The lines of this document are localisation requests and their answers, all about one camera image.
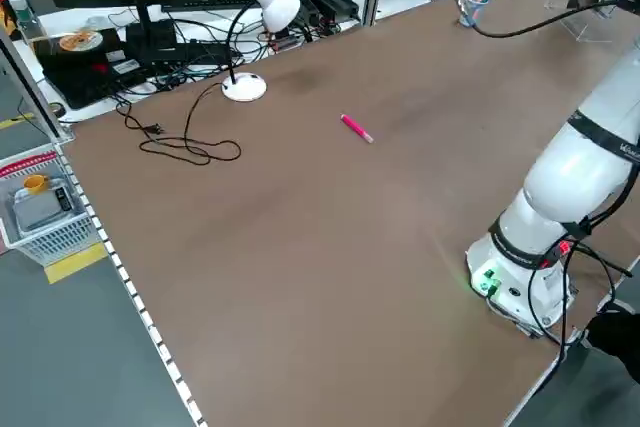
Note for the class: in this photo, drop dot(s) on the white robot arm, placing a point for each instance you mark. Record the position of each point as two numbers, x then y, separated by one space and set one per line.
565 187

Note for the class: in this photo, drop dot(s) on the clear acrylic three-tier rack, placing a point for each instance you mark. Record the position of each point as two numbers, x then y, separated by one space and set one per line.
585 27

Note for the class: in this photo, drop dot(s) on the white desk lamp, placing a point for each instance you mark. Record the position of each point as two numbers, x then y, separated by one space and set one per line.
280 7

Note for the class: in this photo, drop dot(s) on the translucent blue pen cup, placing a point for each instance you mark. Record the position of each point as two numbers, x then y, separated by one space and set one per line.
472 14

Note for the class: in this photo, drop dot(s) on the pink marker pen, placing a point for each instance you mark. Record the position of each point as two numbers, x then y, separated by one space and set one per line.
357 128

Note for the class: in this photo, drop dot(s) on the black flat dock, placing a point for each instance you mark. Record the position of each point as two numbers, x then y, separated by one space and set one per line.
180 52

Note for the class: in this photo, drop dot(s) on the orange printed disc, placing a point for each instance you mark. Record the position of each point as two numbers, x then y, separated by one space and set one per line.
80 41

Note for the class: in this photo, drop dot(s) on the black equipment case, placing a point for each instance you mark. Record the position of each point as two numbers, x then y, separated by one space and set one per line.
85 77

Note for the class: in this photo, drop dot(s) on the black tape roll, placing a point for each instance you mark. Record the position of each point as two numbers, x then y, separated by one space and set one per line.
57 108

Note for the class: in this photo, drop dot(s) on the clear bottle white cap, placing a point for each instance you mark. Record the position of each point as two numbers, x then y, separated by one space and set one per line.
22 22

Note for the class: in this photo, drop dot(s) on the black remote control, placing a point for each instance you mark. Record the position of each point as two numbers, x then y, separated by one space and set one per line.
62 198

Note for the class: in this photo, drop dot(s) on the yellow cup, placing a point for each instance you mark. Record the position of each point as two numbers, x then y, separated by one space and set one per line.
35 184

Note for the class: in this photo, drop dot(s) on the grey tray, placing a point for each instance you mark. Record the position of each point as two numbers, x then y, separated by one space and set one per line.
37 212

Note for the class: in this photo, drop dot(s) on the white plastic basket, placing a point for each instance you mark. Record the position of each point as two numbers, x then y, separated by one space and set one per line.
55 242

